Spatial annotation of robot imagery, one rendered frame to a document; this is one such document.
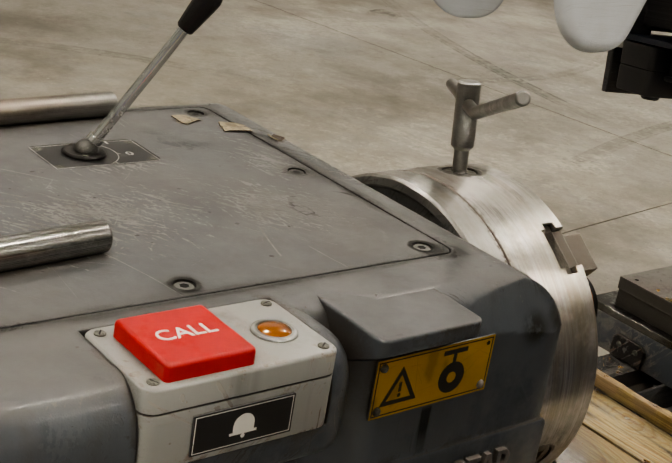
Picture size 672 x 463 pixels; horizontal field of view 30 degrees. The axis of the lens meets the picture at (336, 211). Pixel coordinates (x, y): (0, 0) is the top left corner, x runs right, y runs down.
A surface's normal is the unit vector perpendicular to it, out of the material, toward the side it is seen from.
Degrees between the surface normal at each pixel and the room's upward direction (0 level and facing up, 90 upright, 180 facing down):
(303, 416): 90
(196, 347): 0
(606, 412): 0
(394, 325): 0
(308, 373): 90
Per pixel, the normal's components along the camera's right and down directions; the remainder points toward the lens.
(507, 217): 0.39, -0.70
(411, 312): 0.16, -0.92
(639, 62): -0.95, -0.04
